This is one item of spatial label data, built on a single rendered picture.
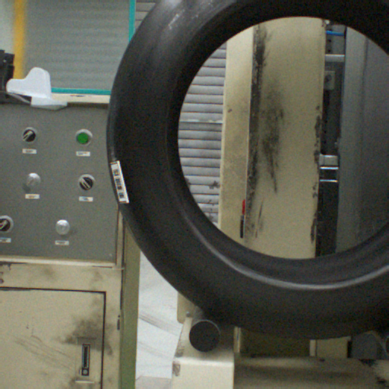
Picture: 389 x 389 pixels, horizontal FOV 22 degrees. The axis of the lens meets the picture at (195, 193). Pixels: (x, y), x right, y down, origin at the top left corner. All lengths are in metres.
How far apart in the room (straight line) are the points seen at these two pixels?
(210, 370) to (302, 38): 0.65
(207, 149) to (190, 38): 9.45
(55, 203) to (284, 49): 0.70
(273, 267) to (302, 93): 0.32
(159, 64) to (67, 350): 0.96
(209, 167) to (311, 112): 9.09
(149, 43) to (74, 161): 0.82
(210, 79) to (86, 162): 8.68
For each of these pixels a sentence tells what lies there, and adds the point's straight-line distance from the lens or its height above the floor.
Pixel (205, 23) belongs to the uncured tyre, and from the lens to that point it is 1.38.
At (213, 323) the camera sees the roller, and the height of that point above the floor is 0.92.
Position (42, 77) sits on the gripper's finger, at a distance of 1.51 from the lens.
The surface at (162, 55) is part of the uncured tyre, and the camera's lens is 1.39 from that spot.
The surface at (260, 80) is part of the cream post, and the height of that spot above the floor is 1.29.
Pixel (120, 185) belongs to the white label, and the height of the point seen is 1.11.
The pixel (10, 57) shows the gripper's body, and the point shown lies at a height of 1.29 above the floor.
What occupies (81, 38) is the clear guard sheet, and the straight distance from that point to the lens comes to 2.17.
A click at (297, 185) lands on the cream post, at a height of 1.11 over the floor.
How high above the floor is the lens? 1.18
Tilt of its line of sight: 3 degrees down
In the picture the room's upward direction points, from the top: 2 degrees clockwise
